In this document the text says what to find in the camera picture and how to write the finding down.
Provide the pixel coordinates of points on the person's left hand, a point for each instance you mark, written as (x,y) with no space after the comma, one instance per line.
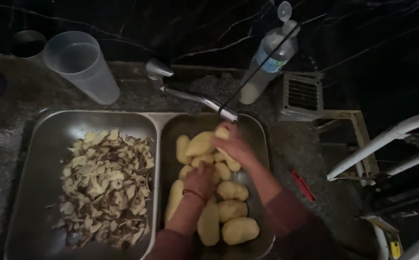
(199,181)

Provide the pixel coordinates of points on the person's right hand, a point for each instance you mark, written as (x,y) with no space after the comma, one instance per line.
(235,144)

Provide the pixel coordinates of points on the person's right fingers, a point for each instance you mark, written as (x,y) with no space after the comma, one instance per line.
(224,143)

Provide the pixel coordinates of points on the person's left fingers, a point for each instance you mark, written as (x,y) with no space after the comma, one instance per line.
(204,167)

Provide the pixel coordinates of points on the long peeled potato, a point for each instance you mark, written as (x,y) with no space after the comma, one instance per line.
(232,164)

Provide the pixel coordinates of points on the heap of peeled potatoes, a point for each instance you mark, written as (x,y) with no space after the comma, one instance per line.
(233,211)

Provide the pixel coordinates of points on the chrome faucet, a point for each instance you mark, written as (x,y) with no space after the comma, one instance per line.
(195,98)

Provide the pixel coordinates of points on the red peeler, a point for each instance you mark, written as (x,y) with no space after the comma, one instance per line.
(303,186)

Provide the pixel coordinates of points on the metal potato cutter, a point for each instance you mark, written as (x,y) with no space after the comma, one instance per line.
(301,95)

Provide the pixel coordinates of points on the clear plastic bottle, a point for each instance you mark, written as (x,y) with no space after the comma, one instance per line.
(267,61)

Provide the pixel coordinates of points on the pile of potato peels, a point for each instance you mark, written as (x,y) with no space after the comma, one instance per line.
(106,187)

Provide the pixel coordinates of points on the translucent plastic cup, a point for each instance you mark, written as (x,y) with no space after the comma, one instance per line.
(86,68)

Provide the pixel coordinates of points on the steel double sink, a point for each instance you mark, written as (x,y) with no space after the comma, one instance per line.
(43,173)

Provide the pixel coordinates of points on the yellow tool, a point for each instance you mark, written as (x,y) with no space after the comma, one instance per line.
(395,249)

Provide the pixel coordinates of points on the crumpled clear plastic bag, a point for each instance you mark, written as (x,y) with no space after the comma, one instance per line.
(3,137)

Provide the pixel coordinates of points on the steel cup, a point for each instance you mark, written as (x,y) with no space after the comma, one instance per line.
(29,45)

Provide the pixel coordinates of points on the wooden frame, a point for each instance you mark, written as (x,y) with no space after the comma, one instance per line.
(361,141)

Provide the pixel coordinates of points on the white metal chair frame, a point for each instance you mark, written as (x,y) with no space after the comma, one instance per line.
(386,139)

